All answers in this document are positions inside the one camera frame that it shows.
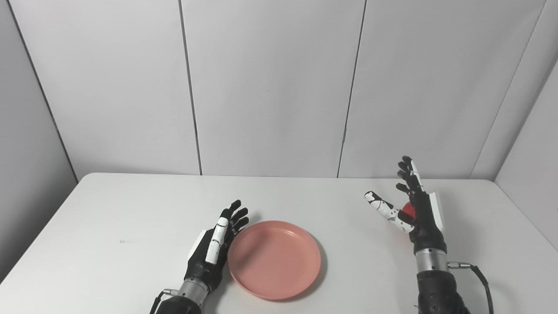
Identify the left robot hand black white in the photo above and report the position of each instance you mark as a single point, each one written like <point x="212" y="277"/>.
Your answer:
<point x="213" y="248"/>

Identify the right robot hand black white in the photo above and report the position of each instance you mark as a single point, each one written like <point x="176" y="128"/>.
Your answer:
<point x="418" y="213"/>

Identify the red yellow pomegranate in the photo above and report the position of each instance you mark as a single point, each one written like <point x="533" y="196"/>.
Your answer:
<point x="407" y="210"/>

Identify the pink plastic plate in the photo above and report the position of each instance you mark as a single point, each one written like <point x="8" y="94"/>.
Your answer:
<point x="274" y="259"/>

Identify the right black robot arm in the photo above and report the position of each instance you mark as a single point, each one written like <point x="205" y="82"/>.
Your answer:
<point x="436" y="283"/>

